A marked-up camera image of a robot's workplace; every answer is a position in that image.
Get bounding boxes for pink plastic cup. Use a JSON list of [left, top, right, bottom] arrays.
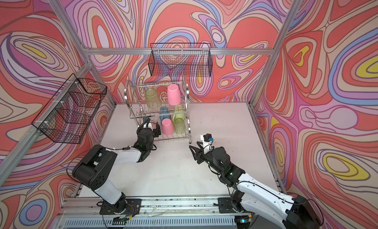
[[161, 118, 175, 135], [167, 84, 181, 106]]

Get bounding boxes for blue ceramic mug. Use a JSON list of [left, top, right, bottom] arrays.
[[159, 106, 171, 122]]

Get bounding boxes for green transparent cup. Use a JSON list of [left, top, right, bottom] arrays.
[[145, 89, 161, 110], [174, 118, 186, 135]]

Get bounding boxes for light green ceramic mug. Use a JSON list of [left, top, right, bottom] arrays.
[[173, 105, 186, 120]]

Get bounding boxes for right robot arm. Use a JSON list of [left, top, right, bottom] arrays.
[[189, 142, 323, 229]]

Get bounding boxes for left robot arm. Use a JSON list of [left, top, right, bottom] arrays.
[[72, 119, 161, 214]]

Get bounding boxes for steel two-tier dish rack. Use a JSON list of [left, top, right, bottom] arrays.
[[124, 80, 192, 143]]

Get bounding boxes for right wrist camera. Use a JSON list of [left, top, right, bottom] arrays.
[[200, 133, 214, 154]]

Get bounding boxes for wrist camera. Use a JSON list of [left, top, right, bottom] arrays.
[[141, 117, 152, 128], [200, 133, 214, 154]]

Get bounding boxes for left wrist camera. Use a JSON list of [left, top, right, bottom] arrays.
[[141, 117, 152, 128]]

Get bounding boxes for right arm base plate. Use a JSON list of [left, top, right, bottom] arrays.
[[213, 197, 245, 214]]

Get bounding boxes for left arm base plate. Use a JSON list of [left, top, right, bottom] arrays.
[[96, 198, 142, 216]]

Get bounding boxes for black wire basket left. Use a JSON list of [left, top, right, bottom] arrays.
[[31, 74, 107, 144]]

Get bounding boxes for black wire basket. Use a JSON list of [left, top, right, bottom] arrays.
[[31, 74, 107, 144], [148, 42, 213, 79]]

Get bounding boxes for black wire basket back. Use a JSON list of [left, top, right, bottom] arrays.
[[148, 42, 213, 79]]

